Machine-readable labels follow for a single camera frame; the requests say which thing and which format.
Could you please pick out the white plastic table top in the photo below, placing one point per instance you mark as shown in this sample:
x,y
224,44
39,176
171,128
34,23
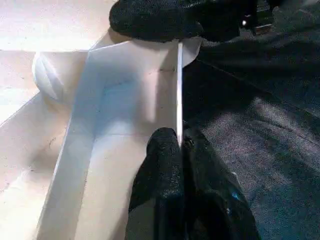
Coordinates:
x,y
75,125

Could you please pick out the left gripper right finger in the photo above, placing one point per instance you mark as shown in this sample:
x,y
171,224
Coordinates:
x,y
215,205

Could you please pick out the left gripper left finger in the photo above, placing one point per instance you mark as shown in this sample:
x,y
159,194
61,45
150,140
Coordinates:
x,y
160,187

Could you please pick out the black work mat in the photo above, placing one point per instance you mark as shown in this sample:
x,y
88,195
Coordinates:
x,y
250,125

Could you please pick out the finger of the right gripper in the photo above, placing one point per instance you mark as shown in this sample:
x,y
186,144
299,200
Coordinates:
x,y
155,22

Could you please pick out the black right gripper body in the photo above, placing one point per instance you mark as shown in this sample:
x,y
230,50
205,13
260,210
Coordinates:
x,y
225,17

